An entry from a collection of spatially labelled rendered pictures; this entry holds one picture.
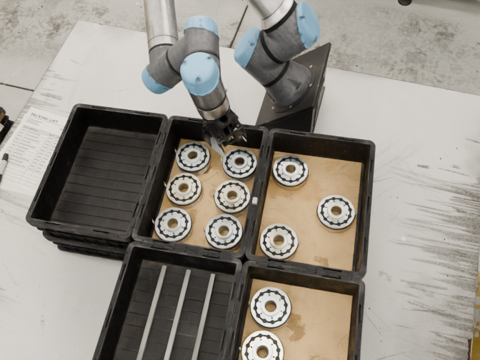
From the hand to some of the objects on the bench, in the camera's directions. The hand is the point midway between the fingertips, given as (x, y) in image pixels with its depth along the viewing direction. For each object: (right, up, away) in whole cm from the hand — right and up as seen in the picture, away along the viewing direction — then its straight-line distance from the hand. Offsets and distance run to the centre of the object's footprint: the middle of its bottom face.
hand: (226, 141), depth 129 cm
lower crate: (-34, -17, +27) cm, 47 cm away
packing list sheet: (-68, 0, +38) cm, 78 cm away
